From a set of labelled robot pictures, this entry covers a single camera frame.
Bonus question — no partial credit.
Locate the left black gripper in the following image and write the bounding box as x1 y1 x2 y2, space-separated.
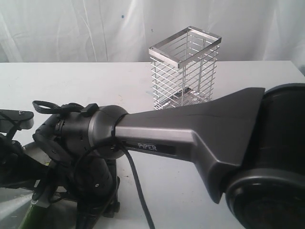
0 134 49 190

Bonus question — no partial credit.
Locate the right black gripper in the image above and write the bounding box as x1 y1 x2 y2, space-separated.
75 157 119 229

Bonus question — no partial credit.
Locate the green cucumber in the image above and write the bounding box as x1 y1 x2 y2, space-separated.
19 204 48 229

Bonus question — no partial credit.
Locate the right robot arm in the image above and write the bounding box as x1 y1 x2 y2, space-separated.
33 83 305 229

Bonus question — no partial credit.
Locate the round stainless steel plate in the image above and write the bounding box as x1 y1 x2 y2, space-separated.
0 142 50 229

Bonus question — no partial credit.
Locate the white backdrop curtain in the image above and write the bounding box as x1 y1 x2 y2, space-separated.
0 0 305 72

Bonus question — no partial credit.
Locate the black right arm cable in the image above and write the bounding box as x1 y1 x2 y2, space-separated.
32 100 158 229

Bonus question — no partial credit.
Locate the wire metal utensil rack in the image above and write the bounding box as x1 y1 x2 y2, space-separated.
149 26 222 110

